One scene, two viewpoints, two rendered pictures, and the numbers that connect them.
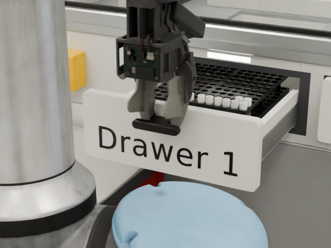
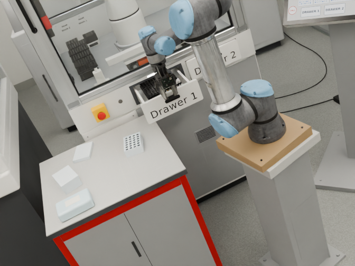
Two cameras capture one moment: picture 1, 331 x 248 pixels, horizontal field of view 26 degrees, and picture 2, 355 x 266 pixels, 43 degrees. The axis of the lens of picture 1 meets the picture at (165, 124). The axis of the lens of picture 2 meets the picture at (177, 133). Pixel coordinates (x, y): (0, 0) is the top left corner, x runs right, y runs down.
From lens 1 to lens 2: 1.33 m
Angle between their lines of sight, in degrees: 32
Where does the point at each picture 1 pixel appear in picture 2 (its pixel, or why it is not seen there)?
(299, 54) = (175, 59)
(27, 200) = (236, 98)
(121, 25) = (113, 85)
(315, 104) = (186, 70)
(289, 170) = not seen: hidden behind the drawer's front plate
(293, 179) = not seen: hidden behind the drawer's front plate
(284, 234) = (194, 114)
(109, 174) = (151, 128)
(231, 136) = (190, 88)
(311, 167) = not seen: hidden behind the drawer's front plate
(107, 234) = (246, 97)
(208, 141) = (185, 94)
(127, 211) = (247, 91)
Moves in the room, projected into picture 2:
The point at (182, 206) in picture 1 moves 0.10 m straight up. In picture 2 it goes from (251, 85) to (245, 62)
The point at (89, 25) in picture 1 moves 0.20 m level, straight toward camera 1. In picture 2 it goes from (101, 92) to (128, 96)
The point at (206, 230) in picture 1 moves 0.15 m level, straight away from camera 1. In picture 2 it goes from (260, 84) to (231, 78)
